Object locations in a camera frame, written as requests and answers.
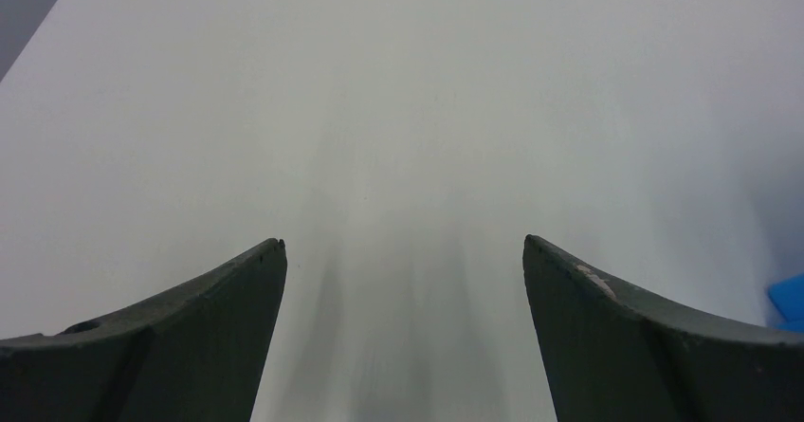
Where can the blue plastic bin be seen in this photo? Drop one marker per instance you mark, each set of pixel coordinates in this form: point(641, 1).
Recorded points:
point(787, 297)

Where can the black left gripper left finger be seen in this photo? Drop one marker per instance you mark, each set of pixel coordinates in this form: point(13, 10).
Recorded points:
point(194, 352)

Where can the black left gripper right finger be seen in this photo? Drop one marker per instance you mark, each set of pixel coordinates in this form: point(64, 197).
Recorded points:
point(614, 351)

